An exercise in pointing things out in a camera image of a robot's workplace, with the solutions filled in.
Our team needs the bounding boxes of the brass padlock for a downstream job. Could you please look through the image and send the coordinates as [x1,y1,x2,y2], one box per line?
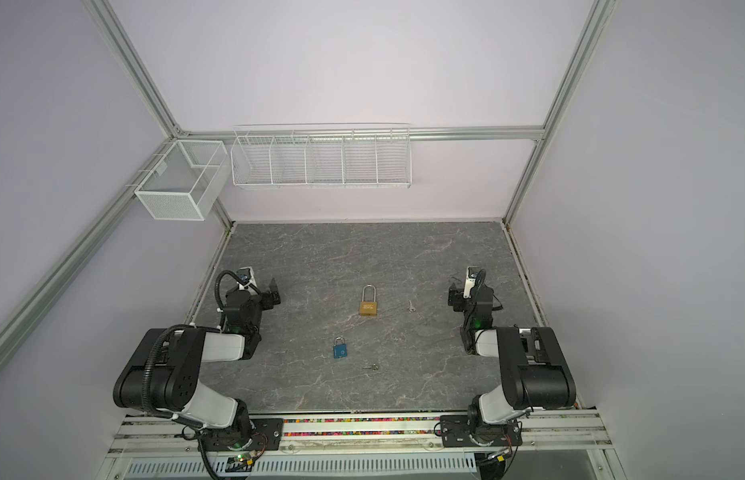
[358,284,379,316]

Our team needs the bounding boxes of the white mesh box basket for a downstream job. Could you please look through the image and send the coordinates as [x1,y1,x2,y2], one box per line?
[136,140,230,221]

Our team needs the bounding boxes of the white wire shelf basket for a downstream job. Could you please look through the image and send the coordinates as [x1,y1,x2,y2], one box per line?
[230,123,413,188]

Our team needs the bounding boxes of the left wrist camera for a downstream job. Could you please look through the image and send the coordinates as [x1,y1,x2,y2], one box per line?
[236,267,256,287]

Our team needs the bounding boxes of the aluminium frame profiles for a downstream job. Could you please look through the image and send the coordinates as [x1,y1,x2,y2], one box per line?
[0,0,620,385]

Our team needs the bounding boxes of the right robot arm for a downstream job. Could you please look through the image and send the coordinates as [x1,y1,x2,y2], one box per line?
[436,266,577,450]

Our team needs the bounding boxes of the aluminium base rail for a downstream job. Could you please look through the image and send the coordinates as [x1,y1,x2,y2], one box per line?
[108,410,613,457]

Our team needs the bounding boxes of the blue padlock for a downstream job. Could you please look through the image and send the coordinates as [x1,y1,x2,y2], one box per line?
[332,336,348,359]

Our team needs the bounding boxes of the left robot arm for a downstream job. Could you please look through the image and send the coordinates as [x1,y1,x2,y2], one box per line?
[112,267,282,453]

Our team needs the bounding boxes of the white vented cable duct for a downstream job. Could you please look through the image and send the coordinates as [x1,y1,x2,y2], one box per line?
[122,452,479,479]

